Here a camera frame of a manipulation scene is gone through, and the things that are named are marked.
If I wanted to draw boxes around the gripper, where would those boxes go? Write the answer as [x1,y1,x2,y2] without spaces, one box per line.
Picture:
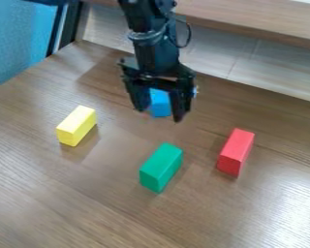
[117,57,200,124]

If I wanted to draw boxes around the blue block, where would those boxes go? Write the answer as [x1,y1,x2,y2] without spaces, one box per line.
[146,87,173,118]

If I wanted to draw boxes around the green block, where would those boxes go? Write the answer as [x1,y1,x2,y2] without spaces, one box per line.
[138,141,185,195]

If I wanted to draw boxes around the yellow block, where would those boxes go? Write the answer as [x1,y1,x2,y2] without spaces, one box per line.
[55,105,99,147]

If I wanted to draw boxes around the red block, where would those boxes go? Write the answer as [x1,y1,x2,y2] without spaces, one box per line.
[215,127,257,178]

